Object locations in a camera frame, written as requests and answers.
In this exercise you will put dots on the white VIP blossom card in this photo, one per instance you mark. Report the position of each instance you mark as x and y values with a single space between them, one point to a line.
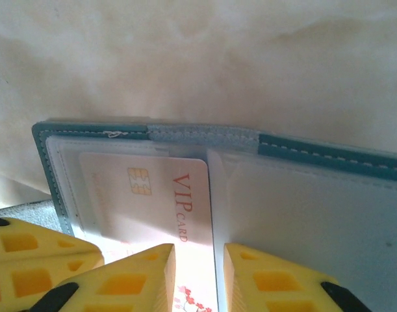
165 208

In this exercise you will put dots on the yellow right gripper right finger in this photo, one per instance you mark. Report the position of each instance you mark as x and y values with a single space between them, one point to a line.
237 292

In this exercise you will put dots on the teal leather card holder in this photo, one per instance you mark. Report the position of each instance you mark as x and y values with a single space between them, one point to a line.
315 155

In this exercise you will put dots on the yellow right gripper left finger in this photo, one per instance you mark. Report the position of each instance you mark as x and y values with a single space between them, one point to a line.
162 279

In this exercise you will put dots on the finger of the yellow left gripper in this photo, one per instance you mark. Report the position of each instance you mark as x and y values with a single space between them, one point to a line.
3 269
45 237

